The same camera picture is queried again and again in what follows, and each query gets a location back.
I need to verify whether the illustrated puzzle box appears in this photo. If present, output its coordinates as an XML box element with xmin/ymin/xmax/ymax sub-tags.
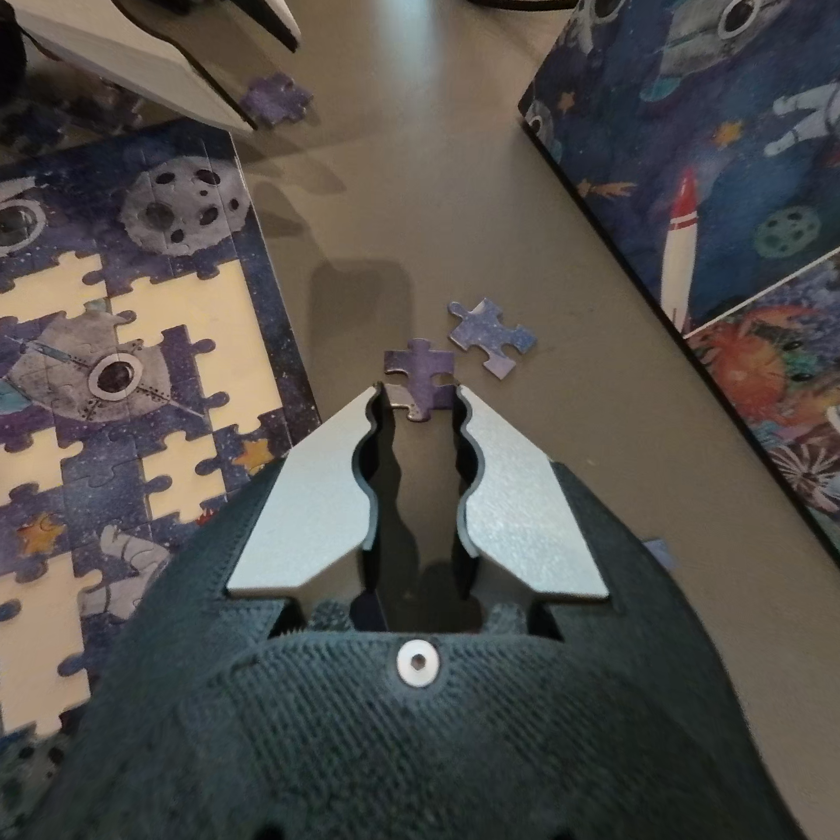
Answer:
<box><xmin>518</xmin><ymin>0</ymin><xmax>840</xmax><ymax>565</ymax></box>

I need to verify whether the dark purple puzzle piece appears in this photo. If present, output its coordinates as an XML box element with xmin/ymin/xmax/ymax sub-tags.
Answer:
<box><xmin>382</xmin><ymin>339</ymin><xmax>458</xmax><ymax>422</ymax></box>

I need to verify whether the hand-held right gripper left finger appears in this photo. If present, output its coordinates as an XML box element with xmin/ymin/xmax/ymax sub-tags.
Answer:
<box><xmin>225</xmin><ymin>382</ymin><xmax>386</xmax><ymax>619</ymax></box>

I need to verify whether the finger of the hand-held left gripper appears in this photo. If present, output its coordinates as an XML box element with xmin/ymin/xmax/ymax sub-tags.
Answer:
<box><xmin>110</xmin><ymin>0</ymin><xmax>303</xmax><ymax>53</ymax></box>
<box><xmin>12</xmin><ymin>7</ymin><xmax>259</xmax><ymax>137</ymax></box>

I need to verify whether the space jigsaw puzzle board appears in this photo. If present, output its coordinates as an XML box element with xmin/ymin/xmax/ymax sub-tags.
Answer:
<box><xmin>0</xmin><ymin>121</ymin><xmax>322</xmax><ymax>775</ymax></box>

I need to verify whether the pale lavender puzzle piece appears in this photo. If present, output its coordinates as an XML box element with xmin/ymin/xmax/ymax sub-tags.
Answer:
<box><xmin>448</xmin><ymin>298</ymin><xmax>538</xmax><ymax>380</ymax></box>

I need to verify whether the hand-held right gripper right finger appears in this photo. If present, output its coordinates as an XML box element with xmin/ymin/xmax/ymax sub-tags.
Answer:
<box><xmin>455</xmin><ymin>385</ymin><xmax>613</xmax><ymax>613</ymax></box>

